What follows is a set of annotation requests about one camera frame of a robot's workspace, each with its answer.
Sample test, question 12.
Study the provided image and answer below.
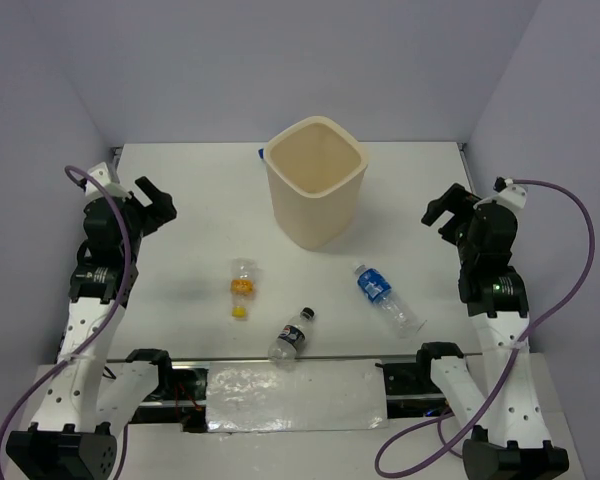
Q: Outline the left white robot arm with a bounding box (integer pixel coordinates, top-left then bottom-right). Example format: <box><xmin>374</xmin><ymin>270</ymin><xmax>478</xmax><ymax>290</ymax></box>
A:
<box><xmin>0</xmin><ymin>168</ymin><xmax>177</xmax><ymax>479</ymax></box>

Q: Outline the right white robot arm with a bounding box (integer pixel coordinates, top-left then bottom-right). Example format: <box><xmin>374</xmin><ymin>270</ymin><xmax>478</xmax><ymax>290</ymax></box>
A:
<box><xmin>414</xmin><ymin>184</ymin><xmax>570</xmax><ymax>479</ymax></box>

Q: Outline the beige plastic bin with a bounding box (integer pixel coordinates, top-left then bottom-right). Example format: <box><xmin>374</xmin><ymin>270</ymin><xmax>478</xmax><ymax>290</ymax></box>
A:
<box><xmin>262</xmin><ymin>116</ymin><xmax>368</xmax><ymax>250</ymax></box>

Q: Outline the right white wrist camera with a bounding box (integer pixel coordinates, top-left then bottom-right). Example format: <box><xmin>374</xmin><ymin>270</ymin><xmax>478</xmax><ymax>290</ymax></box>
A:
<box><xmin>473</xmin><ymin>177</ymin><xmax>527</xmax><ymax>214</ymax></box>

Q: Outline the orange label plastic bottle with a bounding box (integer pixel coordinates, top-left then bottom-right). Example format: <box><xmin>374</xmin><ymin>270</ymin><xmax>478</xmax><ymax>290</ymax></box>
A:
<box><xmin>229</xmin><ymin>258</ymin><xmax>258</xmax><ymax>320</ymax></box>

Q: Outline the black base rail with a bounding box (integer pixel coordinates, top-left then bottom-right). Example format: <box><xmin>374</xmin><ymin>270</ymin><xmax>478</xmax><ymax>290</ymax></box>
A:
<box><xmin>129</xmin><ymin>356</ymin><xmax>457</xmax><ymax>434</ymax></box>

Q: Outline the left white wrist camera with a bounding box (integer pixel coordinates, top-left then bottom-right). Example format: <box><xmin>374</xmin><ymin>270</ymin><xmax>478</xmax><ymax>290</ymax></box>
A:
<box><xmin>85</xmin><ymin>162</ymin><xmax>130</xmax><ymax>202</ymax></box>

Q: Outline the silver foil sheet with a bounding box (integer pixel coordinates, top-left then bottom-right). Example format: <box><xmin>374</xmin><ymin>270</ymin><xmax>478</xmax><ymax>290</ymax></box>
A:
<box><xmin>205</xmin><ymin>359</ymin><xmax>388</xmax><ymax>433</ymax></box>

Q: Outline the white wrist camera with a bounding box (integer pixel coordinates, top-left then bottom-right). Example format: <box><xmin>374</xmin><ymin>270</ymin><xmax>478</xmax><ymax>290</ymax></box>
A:
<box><xmin>85</xmin><ymin>162</ymin><xmax>130</xmax><ymax>202</ymax></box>
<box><xmin>473</xmin><ymin>177</ymin><xmax>527</xmax><ymax>214</ymax></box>

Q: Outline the black cap pepsi bottle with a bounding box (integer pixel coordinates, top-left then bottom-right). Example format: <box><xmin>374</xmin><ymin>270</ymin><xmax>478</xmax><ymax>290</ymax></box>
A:
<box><xmin>268</xmin><ymin>307</ymin><xmax>315</xmax><ymax>368</ymax></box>

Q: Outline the blue label plastic bottle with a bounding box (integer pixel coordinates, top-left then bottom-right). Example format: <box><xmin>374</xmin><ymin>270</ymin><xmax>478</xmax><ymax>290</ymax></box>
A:
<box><xmin>353</xmin><ymin>262</ymin><xmax>425</xmax><ymax>338</ymax></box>

